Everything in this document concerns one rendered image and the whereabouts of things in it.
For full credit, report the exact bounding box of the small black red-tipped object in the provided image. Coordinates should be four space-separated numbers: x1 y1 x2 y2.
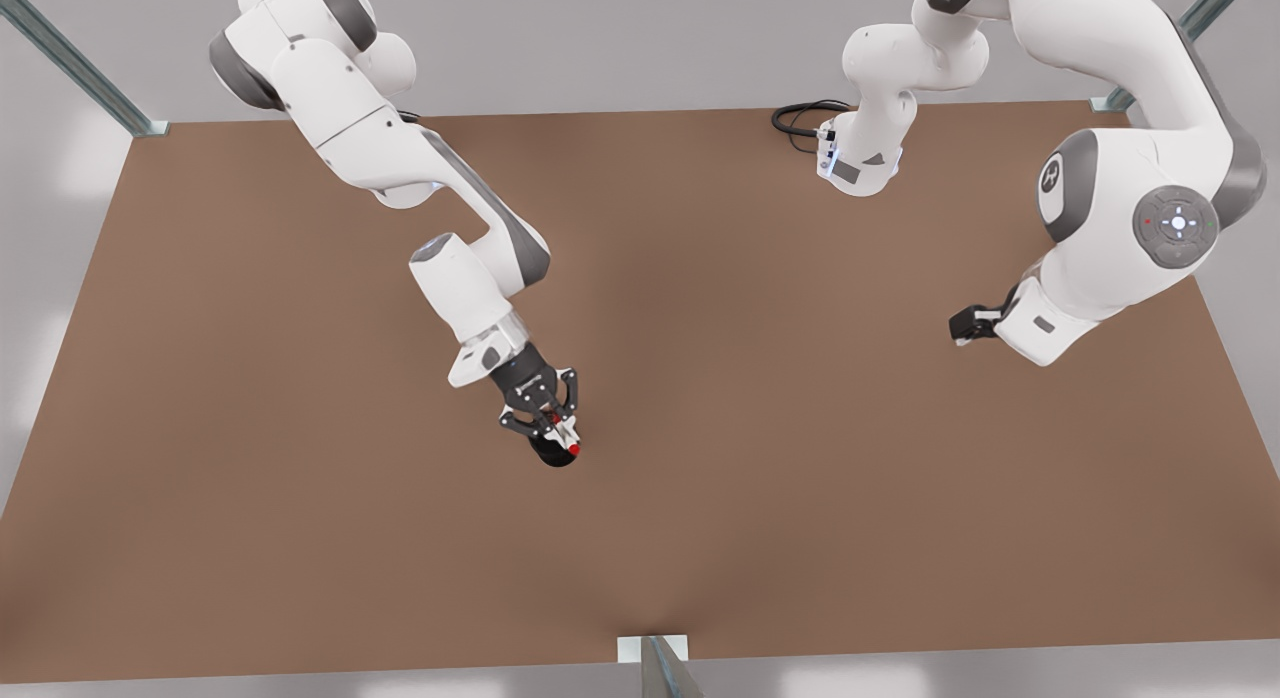
537 412 584 469

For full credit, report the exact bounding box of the silver frame post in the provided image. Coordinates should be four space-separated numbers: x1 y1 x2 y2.
0 0 170 139
617 634 705 698
1091 0 1257 114

